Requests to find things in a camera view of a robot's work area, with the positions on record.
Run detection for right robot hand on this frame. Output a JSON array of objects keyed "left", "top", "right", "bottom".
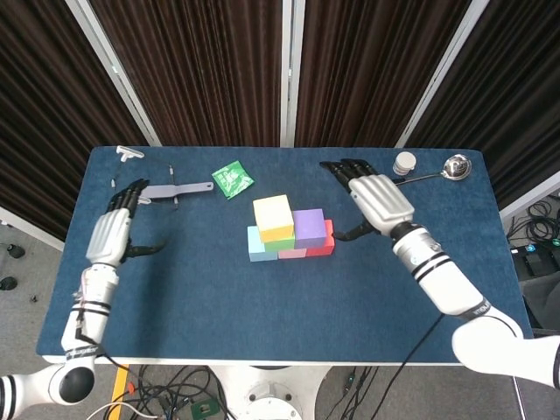
[{"left": 318, "top": 157, "right": 416, "bottom": 242}]

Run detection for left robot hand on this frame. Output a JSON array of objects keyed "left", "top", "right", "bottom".
[{"left": 85, "top": 178, "right": 168, "bottom": 268}]

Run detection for red foam cube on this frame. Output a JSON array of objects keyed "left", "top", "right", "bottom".
[{"left": 304, "top": 219, "right": 336, "bottom": 258}]

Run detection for purple foam cube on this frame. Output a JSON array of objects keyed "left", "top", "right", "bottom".
[{"left": 291, "top": 208, "right": 328, "bottom": 250}]

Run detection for green foam cube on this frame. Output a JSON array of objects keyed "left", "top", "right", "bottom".
[{"left": 263, "top": 234, "right": 297, "bottom": 254}]

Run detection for yellow foam cube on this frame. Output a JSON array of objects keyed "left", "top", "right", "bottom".
[{"left": 252, "top": 194, "right": 295, "bottom": 243}]

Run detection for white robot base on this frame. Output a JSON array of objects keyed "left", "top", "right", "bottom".
[{"left": 208, "top": 364, "right": 330, "bottom": 420}]

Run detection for white jar red label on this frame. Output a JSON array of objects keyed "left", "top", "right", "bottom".
[{"left": 393, "top": 151, "right": 417, "bottom": 176}]

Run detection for dark brown curtain panel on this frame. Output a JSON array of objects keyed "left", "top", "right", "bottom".
[
  {"left": 295, "top": 0, "right": 473, "bottom": 149},
  {"left": 89, "top": 0, "right": 285, "bottom": 148},
  {"left": 406, "top": 0, "right": 560, "bottom": 211},
  {"left": 0, "top": 0, "right": 150, "bottom": 242}
]

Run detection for light blue foam cube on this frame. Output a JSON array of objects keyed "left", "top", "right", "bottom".
[{"left": 247, "top": 226, "right": 279, "bottom": 263}]

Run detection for green sachet packet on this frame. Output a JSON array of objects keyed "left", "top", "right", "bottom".
[{"left": 211, "top": 160, "right": 255, "bottom": 201}]

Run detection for blue table cloth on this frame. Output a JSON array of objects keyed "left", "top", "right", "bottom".
[{"left": 37, "top": 145, "right": 535, "bottom": 364}]

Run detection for black power strip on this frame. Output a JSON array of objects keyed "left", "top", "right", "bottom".
[{"left": 509, "top": 244, "right": 560, "bottom": 277}]

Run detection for green circuit board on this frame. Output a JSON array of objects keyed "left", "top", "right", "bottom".
[{"left": 191, "top": 400, "right": 219, "bottom": 419}]

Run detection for white partition frame bar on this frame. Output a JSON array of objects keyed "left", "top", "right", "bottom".
[
  {"left": 0, "top": 205, "right": 67, "bottom": 253},
  {"left": 498, "top": 172, "right": 560, "bottom": 222}
]

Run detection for steel ladle black handle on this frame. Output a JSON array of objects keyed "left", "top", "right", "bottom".
[{"left": 390, "top": 153, "right": 473, "bottom": 187}]

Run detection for wire hanger white clips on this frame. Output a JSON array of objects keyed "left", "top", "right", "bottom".
[{"left": 111, "top": 145, "right": 179, "bottom": 212}]

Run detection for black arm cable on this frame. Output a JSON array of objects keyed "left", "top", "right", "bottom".
[
  {"left": 393, "top": 312, "right": 445, "bottom": 373},
  {"left": 73, "top": 308, "right": 132, "bottom": 373}
]

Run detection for white partition post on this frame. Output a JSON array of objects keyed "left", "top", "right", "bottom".
[
  {"left": 279, "top": 0, "right": 306, "bottom": 148},
  {"left": 65, "top": 0, "right": 162, "bottom": 147},
  {"left": 393, "top": 0, "right": 490, "bottom": 149}
]

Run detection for black floor cable tangle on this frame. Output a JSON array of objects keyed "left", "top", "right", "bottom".
[
  {"left": 323, "top": 365, "right": 380, "bottom": 420},
  {"left": 87, "top": 365, "right": 233, "bottom": 420},
  {"left": 507, "top": 196, "right": 560, "bottom": 247}
]

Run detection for white table frame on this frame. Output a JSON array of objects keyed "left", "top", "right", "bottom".
[{"left": 42, "top": 354, "right": 466, "bottom": 368}]

